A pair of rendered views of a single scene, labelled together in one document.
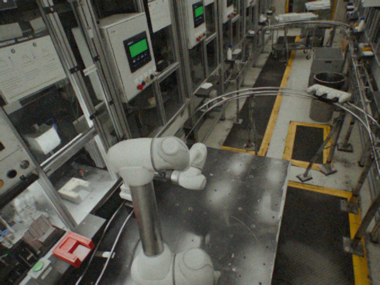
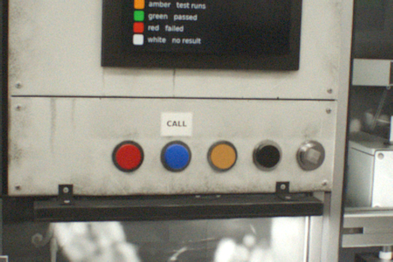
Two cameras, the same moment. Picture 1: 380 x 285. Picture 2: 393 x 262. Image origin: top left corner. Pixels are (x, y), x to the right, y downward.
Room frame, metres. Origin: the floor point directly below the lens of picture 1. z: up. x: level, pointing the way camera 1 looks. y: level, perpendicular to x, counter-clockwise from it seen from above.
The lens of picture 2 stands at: (0.08, 0.09, 1.58)
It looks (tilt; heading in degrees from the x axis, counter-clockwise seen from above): 8 degrees down; 48
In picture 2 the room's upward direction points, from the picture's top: 2 degrees clockwise
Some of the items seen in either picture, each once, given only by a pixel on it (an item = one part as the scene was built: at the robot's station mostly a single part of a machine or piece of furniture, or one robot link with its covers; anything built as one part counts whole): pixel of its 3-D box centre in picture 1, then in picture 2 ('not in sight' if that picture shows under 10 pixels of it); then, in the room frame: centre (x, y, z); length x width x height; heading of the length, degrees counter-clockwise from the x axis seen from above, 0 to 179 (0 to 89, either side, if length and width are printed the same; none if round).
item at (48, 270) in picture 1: (43, 272); not in sight; (0.60, 0.75, 0.97); 0.08 x 0.08 x 0.12; 61
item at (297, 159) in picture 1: (308, 142); not in sight; (2.41, -1.53, 0.01); 1.00 x 0.55 x 0.01; 151
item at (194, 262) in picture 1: (194, 268); not in sight; (0.59, 0.06, 0.85); 0.18 x 0.16 x 0.22; 83
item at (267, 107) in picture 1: (275, 70); not in sight; (4.94, -2.04, 0.01); 5.85 x 0.59 x 0.01; 151
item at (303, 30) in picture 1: (314, 22); not in sight; (6.60, -3.64, 0.48); 0.84 x 0.58 x 0.97; 159
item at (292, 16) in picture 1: (293, 35); not in sight; (5.67, -2.67, 0.48); 0.88 x 0.56 x 0.96; 79
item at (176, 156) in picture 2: not in sight; (175, 155); (0.69, 0.80, 1.42); 0.03 x 0.02 x 0.03; 151
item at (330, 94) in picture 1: (327, 95); not in sight; (2.10, -1.42, 0.84); 0.37 x 0.14 x 0.10; 29
